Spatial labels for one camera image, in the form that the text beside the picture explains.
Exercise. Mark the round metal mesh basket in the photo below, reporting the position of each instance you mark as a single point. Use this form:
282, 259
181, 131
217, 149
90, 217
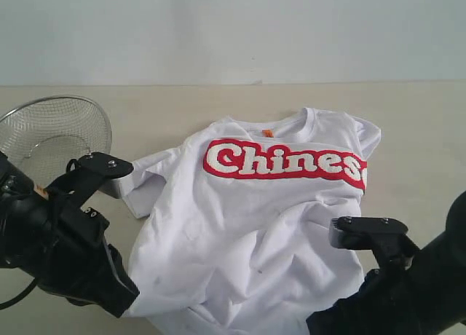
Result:
41, 136

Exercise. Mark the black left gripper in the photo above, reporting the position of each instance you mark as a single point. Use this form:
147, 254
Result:
65, 249

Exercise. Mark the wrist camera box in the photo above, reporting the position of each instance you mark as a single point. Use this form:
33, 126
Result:
86, 175
386, 238

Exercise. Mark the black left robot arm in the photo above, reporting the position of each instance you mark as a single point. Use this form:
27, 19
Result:
15, 187

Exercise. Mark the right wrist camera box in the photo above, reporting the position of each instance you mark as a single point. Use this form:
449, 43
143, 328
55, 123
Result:
386, 238

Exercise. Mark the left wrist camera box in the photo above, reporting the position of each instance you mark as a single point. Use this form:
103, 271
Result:
86, 175

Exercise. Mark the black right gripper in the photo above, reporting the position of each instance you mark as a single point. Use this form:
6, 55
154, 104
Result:
403, 302

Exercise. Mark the white t-shirt red lettering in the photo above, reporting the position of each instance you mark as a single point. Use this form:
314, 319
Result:
236, 223

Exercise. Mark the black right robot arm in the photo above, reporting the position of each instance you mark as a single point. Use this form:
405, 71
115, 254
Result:
446, 256

